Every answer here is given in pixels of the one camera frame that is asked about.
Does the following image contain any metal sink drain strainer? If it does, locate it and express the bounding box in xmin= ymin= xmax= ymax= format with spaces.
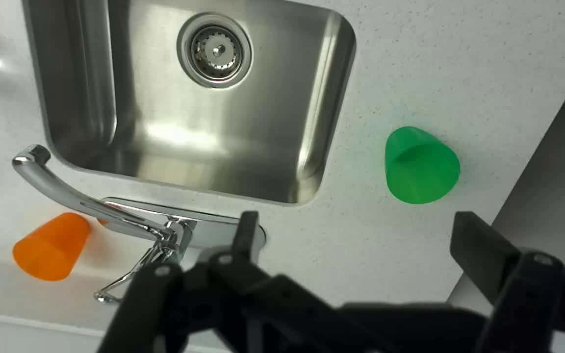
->
xmin=175 ymin=9 xmax=257 ymax=92

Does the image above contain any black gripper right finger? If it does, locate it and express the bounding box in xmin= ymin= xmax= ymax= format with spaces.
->
xmin=450 ymin=209 xmax=565 ymax=353

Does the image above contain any stainless steel sink basin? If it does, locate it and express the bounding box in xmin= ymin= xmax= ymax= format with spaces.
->
xmin=20 ymin=0 xmax=359 ymax=206

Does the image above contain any orange plastic cup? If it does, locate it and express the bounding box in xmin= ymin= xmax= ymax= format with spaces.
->
xmin=12 ymin=209 xmax=95 ymax=284

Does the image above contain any chrome faucet with base plate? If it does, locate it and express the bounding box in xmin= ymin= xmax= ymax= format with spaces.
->
xmin=12 ymin=143 xmax=269 ymax=266

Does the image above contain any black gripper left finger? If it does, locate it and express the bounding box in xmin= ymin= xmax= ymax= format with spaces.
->
xmin=95 ymin=209 xmax=338 ymax=353

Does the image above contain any green plastic cup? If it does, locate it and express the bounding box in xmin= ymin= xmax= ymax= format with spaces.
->
xmin=385 ymin=125 xmax=463 ymax=206

